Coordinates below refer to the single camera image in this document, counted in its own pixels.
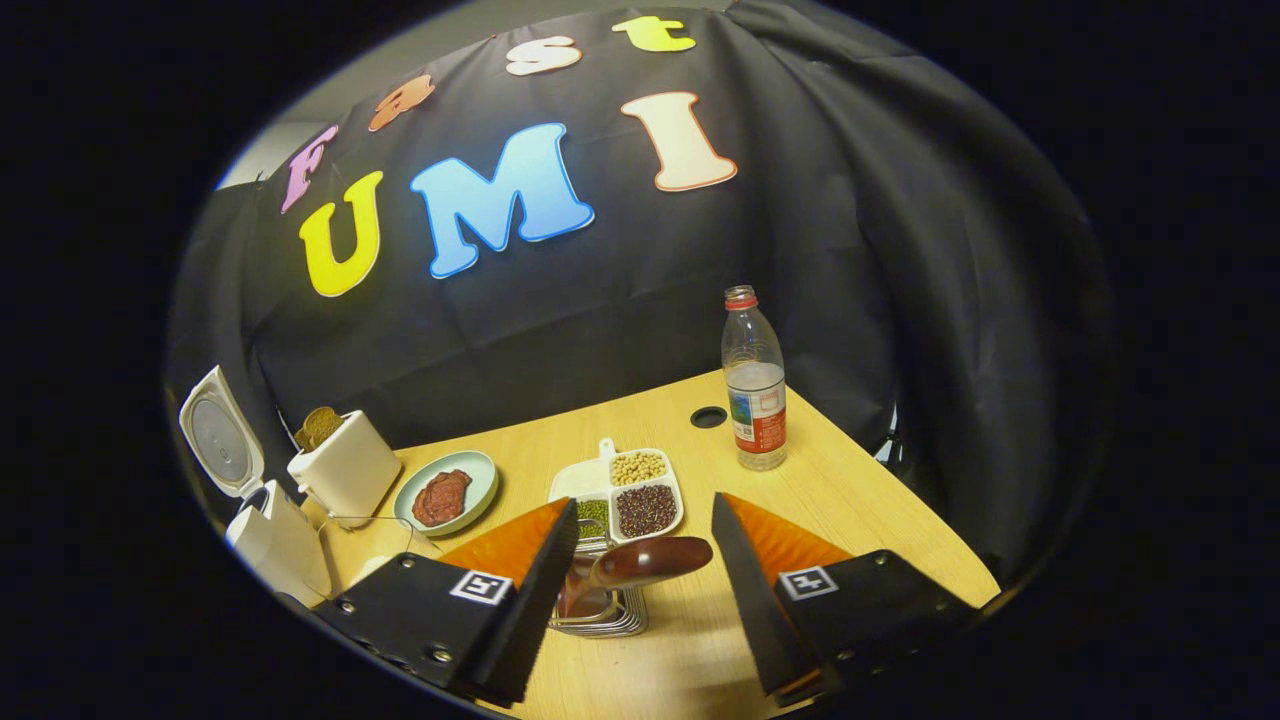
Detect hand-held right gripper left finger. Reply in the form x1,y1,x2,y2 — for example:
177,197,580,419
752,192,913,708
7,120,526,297
318,497,581,706

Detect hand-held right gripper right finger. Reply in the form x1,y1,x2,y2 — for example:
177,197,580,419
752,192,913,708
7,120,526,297
712,492,976,701

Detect metal wire chopstick holder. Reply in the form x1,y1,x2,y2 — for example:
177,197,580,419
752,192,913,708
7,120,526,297
548,540,649,639

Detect wooden spoon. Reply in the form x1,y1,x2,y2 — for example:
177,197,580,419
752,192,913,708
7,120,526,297
555,536,714,621

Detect white rice cooker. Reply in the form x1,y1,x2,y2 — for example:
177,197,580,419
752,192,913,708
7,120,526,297
178,365,336,608

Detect white divided bean tray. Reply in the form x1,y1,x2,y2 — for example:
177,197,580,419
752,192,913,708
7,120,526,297
548,438,686,546

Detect light blue plate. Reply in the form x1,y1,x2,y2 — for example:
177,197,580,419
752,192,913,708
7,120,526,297
394,450,499,537

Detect brown meat slices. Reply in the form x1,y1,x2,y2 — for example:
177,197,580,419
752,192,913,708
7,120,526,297
411,469,473,528

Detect clear plastic water bottle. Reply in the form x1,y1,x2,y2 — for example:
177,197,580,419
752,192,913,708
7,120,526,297
721,285,788,472

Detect white toaster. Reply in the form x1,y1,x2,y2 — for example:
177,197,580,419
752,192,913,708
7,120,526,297
287,410,403,529

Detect toast slice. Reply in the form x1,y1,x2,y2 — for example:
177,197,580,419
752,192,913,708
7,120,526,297
294,406,346,453

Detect black backdrop cloth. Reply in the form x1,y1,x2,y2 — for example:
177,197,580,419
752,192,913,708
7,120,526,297
165,0,1116,591

